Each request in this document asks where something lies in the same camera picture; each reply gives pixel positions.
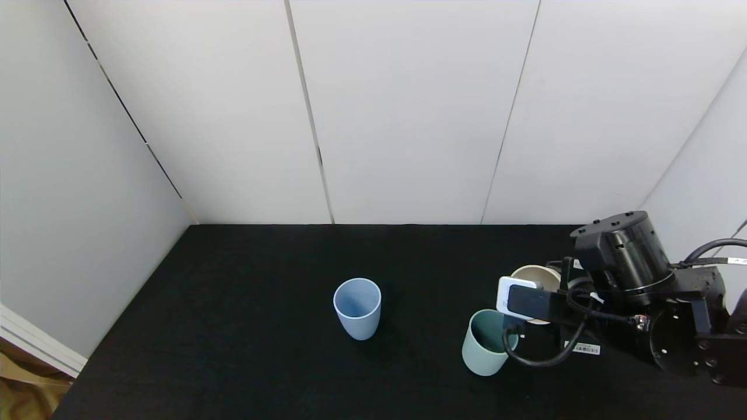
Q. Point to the beige plastic cup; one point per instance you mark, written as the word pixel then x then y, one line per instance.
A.
pixel 534 274

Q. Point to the white panel frame strip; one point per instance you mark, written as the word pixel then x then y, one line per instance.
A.
pixel 35 344

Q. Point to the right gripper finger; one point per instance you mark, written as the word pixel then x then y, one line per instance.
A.
pixel 536 335

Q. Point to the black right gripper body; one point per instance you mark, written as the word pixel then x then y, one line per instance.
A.
pixel 579 346

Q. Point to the teal green plastic cup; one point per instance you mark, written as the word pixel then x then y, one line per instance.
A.
pixel 480 359

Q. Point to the black table cloth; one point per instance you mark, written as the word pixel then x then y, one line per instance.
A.
pixel 245 326

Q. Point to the light blue plastic cup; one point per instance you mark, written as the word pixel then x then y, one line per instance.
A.
pixel 357 324

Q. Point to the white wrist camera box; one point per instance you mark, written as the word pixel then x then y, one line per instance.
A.
pixel 501 297

